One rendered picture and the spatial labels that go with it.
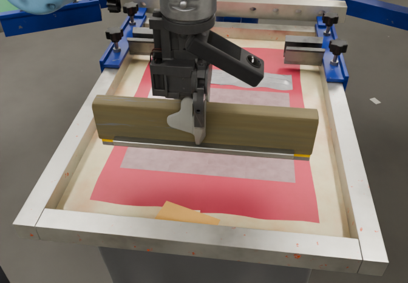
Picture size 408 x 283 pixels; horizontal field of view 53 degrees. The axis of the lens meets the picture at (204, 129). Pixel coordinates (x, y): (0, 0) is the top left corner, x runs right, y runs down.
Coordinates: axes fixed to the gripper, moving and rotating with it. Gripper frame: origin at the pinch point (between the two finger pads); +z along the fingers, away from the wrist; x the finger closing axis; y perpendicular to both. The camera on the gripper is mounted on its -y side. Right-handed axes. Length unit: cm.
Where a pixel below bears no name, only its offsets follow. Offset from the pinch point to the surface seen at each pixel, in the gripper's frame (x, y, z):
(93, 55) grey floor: -208, 110, 109
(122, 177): -0.7, 15.7, 13.9
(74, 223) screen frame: 13.4, 19.2, 10.4
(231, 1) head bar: -67, 0, 5
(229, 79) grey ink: -36.6, -2.0, 13.3
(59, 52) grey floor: -210, 136, 109
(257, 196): 1.0, -9.9, 13.9
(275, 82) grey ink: -36.8, -13.6, 13.5
